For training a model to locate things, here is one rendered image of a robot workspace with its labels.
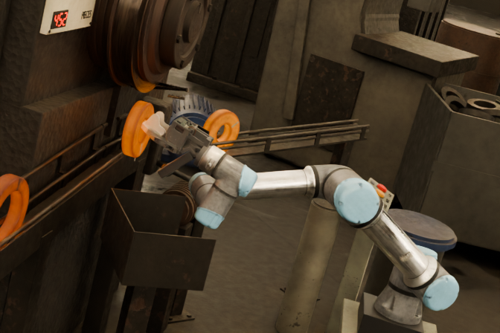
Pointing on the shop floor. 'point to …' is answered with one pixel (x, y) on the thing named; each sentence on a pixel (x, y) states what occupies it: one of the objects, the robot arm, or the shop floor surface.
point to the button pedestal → (353, 270)
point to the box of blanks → (454, 163)
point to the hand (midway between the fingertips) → (140, 123)
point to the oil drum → (473, 35)
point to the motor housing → (161, 307)
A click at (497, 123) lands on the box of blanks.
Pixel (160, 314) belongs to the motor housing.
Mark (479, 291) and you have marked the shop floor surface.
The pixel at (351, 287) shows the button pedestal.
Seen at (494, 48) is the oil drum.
